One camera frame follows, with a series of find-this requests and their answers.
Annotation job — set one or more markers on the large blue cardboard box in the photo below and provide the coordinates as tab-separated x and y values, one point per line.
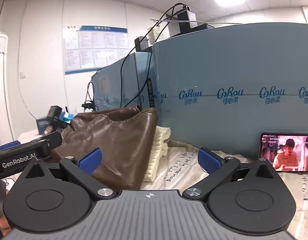
219	62

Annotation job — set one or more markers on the black smartphone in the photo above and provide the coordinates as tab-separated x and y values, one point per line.
286	152

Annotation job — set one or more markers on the blue tissue pack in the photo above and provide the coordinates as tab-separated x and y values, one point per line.
66	117

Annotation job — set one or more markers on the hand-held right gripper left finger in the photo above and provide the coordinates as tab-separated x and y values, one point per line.
90	160

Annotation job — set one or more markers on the dark printed carton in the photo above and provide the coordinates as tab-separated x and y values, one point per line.
43	126

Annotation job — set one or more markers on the person's left hand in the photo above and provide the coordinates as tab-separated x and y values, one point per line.
1	226

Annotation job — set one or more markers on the black flat device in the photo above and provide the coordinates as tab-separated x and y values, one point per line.
201	27

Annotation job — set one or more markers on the brown leather bag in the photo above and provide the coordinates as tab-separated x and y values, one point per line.
113	150

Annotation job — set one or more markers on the small black power adapter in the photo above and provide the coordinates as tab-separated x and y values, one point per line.
141	44

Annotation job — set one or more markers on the blue framed wall poster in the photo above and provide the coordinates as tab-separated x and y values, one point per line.
93	50

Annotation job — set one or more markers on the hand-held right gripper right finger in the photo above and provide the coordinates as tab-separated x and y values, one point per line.
209	162

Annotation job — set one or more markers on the beige dog print blanket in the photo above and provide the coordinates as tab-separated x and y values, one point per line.
184	170

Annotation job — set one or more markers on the cream knit sweater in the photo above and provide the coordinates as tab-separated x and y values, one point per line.
157	152

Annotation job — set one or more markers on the small blue cardboard box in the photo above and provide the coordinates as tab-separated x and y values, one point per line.
111	80

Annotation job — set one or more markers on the white wall socket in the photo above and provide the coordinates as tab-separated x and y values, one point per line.
23	75

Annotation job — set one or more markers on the large black power adapter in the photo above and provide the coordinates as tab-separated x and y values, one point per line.
187	17

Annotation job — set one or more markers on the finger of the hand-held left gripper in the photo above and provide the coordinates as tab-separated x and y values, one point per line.
8	145
55	140

